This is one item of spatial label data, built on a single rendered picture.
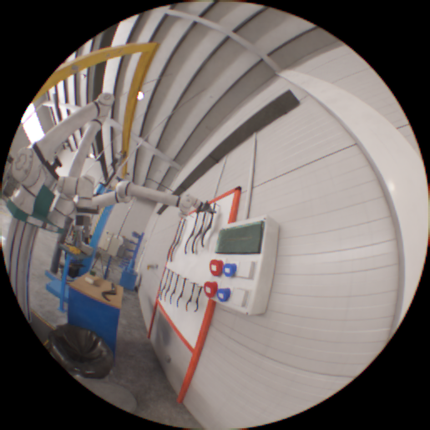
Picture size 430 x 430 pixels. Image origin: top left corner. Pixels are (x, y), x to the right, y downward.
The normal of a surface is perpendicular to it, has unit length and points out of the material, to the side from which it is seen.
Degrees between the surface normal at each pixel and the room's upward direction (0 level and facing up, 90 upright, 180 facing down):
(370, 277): 90
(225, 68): 173
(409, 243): 90
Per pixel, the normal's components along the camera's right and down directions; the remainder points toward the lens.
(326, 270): -0.79, -0.42
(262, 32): -0.33, 0.83
